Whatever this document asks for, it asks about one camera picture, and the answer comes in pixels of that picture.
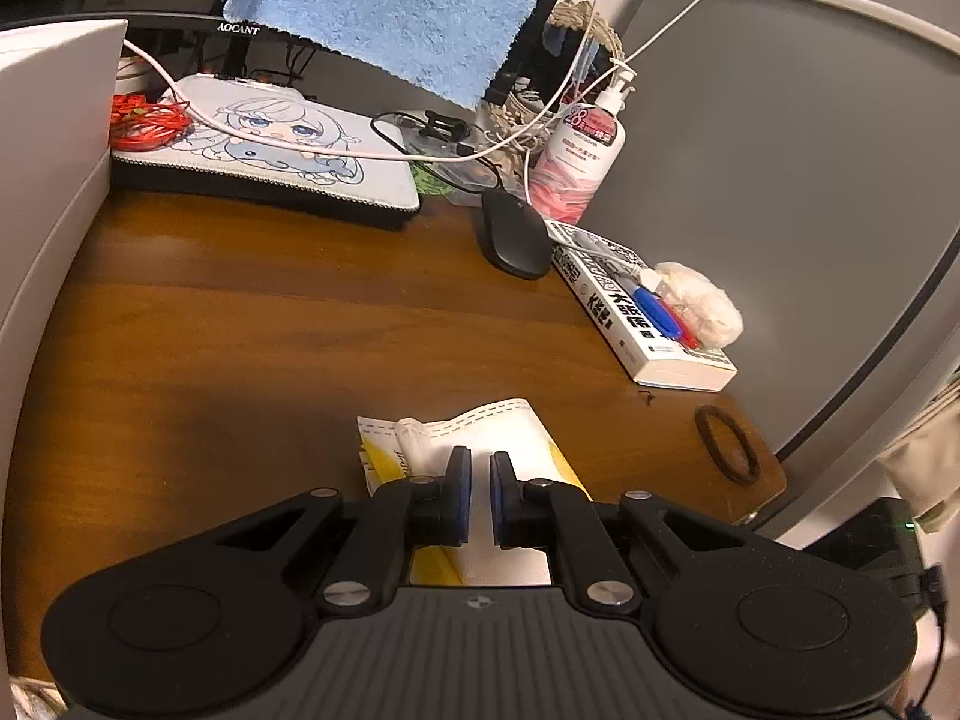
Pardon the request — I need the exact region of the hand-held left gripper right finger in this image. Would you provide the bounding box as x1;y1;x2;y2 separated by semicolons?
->
489;451;752;610

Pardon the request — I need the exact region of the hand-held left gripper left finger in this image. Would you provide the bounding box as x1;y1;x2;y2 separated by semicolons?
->
216;447;474;620

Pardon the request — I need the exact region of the white and yellow shopping bag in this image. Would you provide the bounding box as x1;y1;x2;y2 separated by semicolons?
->
356;397;594;587

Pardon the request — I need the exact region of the clear plastic bag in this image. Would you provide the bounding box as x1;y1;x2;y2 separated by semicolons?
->
403;127;512;208

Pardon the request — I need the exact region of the thick paperback book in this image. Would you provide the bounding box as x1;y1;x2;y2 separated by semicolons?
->
543;219;740;394

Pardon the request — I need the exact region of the blue pen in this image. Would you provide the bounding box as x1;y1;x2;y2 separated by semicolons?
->
632;281;685;340

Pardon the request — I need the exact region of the red pen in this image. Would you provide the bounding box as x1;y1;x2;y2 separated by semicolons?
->
660;301;704;351

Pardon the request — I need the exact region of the black computer mouse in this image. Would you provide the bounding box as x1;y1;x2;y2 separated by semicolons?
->
479;187;555;281

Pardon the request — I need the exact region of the white fluffy ball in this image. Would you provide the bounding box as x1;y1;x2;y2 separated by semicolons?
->
655;261;746;350

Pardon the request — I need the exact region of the white pump lotion bottle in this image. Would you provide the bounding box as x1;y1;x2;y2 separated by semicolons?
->
528;64;639;225

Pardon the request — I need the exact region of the cartoon printed pad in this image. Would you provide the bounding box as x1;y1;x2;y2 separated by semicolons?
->
110;73;422;230

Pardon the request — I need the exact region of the black box with green light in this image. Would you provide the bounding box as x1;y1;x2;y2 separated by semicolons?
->
814;497;944;620

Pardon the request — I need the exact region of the beige cloth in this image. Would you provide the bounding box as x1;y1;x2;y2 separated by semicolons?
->
872;364;960;535

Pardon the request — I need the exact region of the light blue towel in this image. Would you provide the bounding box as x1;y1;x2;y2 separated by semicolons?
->
223;0;583;112

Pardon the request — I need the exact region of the black computer monitor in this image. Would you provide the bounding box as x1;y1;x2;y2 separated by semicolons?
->
0;0;601;107

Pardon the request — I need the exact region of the white cardboard box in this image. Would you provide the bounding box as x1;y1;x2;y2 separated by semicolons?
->
0;19;131;398

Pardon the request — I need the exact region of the dark hair tie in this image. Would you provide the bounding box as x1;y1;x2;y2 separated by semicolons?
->
694;405;763;485

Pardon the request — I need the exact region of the black cable with clip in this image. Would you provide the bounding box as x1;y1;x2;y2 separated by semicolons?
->
370;110;512;190

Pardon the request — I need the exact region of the thick white cable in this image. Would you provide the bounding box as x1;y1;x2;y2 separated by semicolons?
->
120;0;751;164

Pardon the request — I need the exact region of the red coiled cable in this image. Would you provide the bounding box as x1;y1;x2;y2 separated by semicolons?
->
110;92;195;152

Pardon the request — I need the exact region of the woven rope holder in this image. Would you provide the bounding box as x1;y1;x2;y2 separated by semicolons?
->
486;0;628;166

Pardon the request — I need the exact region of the white curved rail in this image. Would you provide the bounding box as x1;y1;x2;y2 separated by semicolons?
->
735;0;960;55

